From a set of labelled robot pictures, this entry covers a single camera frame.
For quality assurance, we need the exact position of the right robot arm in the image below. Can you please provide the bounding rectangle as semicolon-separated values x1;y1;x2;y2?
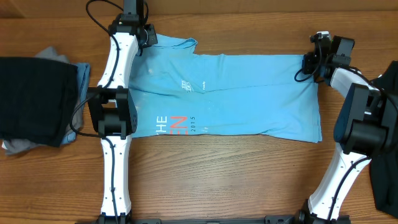
287;31;397;223

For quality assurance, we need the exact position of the light blue printed t-shirt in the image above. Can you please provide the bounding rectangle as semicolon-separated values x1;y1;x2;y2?
129;35;322;143

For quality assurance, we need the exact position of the folded grey garment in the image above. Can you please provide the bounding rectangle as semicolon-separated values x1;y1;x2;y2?
2;46;84;156

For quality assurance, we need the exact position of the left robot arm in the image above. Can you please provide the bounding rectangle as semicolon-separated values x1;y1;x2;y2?
87;0;158;223

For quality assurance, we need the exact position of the black t-shirt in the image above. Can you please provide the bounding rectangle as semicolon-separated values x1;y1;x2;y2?
370;61;397;218

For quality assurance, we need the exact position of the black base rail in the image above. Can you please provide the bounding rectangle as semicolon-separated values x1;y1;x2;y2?
76;215;351;224

